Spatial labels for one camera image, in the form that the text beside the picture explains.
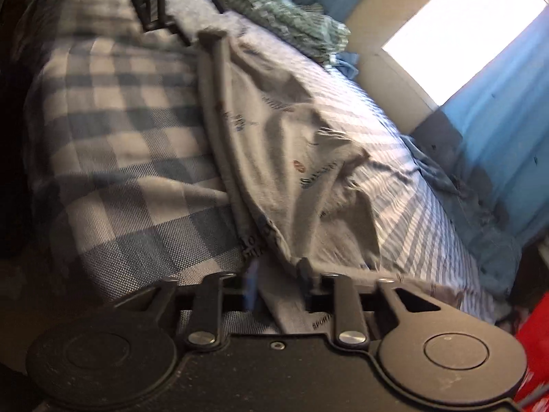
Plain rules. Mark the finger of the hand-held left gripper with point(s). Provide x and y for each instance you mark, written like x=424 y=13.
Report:
x=150 y=0

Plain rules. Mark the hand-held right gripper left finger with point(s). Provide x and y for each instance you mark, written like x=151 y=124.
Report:
x=251 y=285

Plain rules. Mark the grey printed pants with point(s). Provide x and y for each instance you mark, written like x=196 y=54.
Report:
x=291 y=158

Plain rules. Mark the light blue cloth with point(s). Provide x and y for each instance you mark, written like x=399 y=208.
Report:
x=345 y=64

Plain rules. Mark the green checkered blanket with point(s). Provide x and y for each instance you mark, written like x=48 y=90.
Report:
x=291 y=17

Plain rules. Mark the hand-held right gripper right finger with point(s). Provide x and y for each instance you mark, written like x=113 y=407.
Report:
x=305 y=283

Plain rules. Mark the bright window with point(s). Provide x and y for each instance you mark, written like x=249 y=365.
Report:
x=463 y=30

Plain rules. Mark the red bag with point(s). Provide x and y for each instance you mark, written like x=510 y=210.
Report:
x=536 y=352

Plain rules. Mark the blue checkered bed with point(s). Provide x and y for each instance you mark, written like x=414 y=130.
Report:
x=128 y=137

